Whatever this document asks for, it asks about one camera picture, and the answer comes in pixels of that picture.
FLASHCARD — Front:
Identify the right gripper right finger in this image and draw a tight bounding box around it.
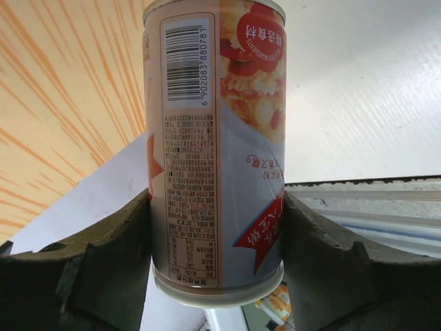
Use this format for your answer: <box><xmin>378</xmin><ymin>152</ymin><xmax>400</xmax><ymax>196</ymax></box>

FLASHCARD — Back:
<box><xmin>281</xmin><ymin>194</ymin><xmax>440</xmax><ymax>330</ymax></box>

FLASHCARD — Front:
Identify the pink red porridge can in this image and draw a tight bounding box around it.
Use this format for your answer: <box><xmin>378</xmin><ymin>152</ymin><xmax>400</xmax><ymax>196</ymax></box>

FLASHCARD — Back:
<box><xmin>143</xmin><ymin>1</ymin><xmax>287</xmax><ymax>308</ymax></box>

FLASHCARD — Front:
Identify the aluminium mounting rail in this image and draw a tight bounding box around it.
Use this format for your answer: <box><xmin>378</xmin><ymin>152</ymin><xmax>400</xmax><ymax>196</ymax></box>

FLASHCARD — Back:
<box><xmin>286</xmin><ymin>176</ymin><xmax>440</xmax><ymax>258</ymax></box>

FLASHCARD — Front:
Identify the wooden cube cabinet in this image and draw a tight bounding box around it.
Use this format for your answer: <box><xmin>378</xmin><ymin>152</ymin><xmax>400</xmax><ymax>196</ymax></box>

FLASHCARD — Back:
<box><xmin>1</xmin><ymin>1</ymin><xmax>147</xmax><ymax>241</ymax></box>

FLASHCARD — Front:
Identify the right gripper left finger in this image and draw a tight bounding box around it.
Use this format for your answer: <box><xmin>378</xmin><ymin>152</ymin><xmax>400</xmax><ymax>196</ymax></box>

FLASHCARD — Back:
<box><xmin>1</xmin><ymin>191</ymin><xmax>152</xmax><ymax>330</ymax></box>

